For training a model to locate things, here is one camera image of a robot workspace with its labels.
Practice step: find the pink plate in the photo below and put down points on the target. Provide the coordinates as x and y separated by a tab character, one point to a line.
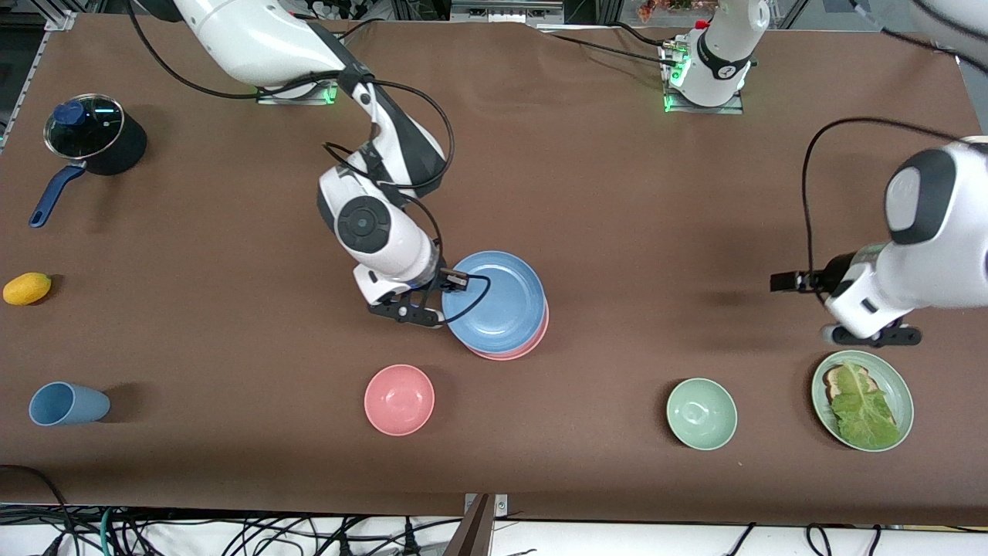
534	338

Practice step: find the green lettuce leaf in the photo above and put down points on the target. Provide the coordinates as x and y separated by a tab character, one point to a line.
864	409

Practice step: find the green plate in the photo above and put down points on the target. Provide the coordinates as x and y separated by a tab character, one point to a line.
899	394

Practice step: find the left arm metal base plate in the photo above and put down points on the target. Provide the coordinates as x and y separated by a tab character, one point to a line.
702	110

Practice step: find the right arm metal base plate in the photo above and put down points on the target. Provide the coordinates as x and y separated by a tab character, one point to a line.
297	99

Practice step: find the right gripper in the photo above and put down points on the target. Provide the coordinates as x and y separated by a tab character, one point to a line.
441	277

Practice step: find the green bowl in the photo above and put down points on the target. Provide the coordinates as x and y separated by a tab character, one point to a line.
701	413

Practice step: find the brown table cover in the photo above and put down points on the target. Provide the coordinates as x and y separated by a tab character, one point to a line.
617	193

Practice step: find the grey metal frame bar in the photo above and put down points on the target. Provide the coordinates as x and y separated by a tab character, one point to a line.
505	11

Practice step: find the pink bowl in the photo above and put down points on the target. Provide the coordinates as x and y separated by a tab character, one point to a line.
399	399

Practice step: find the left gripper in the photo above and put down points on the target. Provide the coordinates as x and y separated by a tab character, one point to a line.
832	275

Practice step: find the blue cup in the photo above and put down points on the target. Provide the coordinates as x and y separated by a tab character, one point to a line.
68	404

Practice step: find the yellow lemon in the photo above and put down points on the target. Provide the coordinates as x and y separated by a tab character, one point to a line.
27	288

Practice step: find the blue plate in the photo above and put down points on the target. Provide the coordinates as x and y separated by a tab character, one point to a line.
502	301

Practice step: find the toast slice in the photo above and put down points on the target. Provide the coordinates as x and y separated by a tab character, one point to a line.
832	378

